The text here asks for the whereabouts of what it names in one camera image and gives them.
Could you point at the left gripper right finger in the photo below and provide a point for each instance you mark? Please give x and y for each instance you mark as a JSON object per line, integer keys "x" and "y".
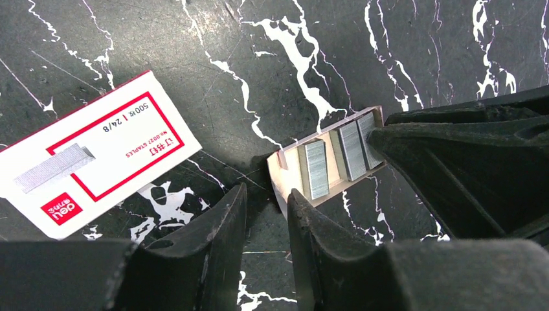
{"x": 335, "y": 269}

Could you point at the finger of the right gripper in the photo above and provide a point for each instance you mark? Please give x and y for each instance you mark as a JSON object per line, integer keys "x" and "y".
{"x": 479, "y": 180}
{"x": 511, "y": 107}

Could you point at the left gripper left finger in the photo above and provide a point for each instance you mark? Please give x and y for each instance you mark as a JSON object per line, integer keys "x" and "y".
{"x": 196, "y": 267}

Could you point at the cardboard staple tray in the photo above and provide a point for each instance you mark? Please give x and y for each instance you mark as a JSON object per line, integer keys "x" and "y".
{"x": 284, "y": 166}

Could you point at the red white staple box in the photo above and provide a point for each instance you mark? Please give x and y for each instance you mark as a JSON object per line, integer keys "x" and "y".
{"x": 68, "y": 174}

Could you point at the left staple strip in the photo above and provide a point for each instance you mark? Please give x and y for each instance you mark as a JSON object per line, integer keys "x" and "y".
{"x": 313, "y": 169}

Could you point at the middle staple strip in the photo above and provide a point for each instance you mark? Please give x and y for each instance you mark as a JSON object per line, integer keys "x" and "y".
{"x": 352, "y": 153}

